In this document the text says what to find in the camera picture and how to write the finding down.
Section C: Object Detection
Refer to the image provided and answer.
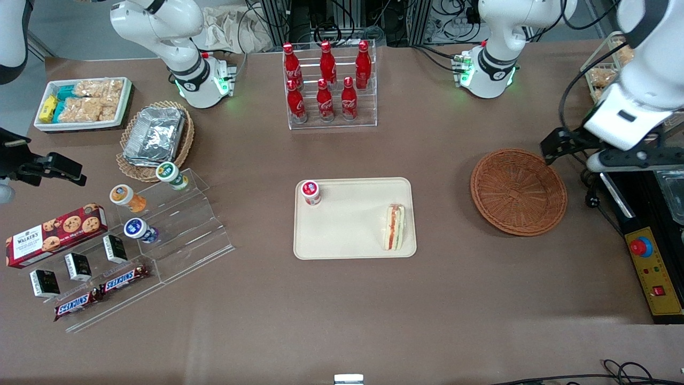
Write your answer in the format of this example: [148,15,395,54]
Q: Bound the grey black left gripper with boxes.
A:
[540,128,684,173]

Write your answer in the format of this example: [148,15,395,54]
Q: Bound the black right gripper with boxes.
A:
[0,128,87,187]

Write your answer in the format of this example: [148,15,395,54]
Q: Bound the triangle sandwich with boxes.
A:
[384,204,407,252]

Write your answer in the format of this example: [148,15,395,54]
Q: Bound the brown wicker basket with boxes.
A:
[470,148,569,237]

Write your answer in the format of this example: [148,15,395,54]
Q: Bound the light wicker basket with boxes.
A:
[116,101,196,183]

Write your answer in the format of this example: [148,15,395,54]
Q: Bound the beige plastic tray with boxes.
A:
[293,177,417,260]

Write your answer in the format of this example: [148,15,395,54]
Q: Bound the white snack bin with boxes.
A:
[33,78,133,133]

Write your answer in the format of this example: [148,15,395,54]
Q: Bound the orange label gum jar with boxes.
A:
[110,184,147,213]

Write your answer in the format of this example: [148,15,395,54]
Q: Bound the clear rice cracker pack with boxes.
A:
[61,98,121,122]
[75,79,125,99]

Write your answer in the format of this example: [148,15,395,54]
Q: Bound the yellow snack packet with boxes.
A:
[38,95,58,122]

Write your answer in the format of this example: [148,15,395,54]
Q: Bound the red Walkers shortbread box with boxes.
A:
[5,203,108,269]

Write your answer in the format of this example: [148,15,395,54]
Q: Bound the white bin with crackers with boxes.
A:
[581,31,636,105]

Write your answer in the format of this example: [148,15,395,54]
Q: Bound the small black white box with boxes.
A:
[29,269,61,298]
[64,252,92,282]
[103,234,129,264]

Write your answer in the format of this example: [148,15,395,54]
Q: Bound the blue label gum jar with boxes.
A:
[124,218,159,244]

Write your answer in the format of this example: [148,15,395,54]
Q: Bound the stacked foil containers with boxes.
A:
[123,106,186,166]

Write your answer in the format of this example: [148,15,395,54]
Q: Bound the green label gum jar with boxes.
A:
[156,161,189,191]

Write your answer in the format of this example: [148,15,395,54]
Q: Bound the black metal appliance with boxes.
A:
[601,120,684,325]

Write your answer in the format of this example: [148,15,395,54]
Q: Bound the Snickers chocolate bar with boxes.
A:
[99,265,151,295]
[53,290,103,322]

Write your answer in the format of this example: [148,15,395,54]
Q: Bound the clear acrylic stepped shelf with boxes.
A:
[45,168,236,333]

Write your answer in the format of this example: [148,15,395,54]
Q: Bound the yellow control panel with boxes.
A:
[624,227,684,317]

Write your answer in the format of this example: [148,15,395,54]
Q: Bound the clear acrylic bottle rack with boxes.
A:
[283,40,378,130]

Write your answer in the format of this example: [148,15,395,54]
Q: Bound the red Coca-Cola bottle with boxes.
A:
[319,41,337,86]
[282,43,304,89]
[355,40,372,90]
[316,79,335,122]
[340,76,359,121]
[286,79,307,124]

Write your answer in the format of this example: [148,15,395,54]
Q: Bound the beige crumpled cloth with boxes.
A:
[200,5,278,54]

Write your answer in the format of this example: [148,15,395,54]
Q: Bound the red label gum jar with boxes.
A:
[301,180,322,206]

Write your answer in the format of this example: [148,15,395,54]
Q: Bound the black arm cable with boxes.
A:
[558,42,628,134]

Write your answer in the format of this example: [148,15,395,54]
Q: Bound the black power cable with plug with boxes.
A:
[582,170,626,236]

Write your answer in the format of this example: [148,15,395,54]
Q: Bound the black floor cables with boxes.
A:
[492,359,684,385]

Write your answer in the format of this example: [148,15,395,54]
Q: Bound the aluminium frame rack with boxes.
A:
[259,0,481,49]

